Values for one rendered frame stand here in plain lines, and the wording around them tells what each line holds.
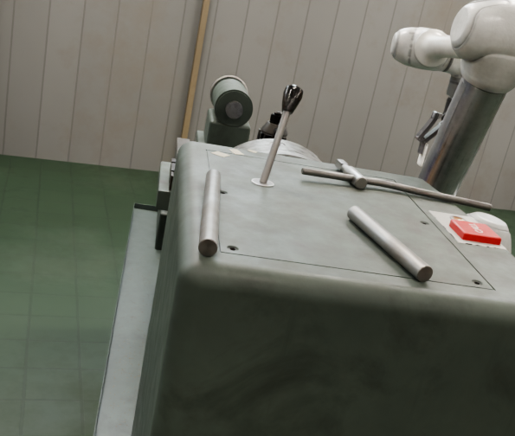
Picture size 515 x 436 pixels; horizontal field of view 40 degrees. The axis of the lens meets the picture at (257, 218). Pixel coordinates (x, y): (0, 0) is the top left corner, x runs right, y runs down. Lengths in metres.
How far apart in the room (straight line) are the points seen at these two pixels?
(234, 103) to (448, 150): 1.03
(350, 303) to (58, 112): 4.48
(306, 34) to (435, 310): 4.59
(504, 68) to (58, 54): 3.91
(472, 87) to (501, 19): 0.16
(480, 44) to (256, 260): 0.86
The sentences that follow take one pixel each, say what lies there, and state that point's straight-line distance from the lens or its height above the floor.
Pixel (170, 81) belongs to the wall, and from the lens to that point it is 5.20.
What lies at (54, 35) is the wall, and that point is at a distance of 5.10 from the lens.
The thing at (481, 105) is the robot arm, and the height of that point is 1.38.
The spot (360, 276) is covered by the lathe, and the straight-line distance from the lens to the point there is 0.85.
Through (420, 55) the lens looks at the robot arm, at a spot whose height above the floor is 1.42.
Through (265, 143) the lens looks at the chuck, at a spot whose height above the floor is 1.23.
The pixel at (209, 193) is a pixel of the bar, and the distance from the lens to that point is 0.96.
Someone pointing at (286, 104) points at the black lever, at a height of 1.37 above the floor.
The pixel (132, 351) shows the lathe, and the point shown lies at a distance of 1.99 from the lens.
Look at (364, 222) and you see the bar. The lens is 0.99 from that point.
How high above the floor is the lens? 1.57
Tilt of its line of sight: 19 degrees down
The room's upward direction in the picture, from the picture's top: 12 degrees clockwise
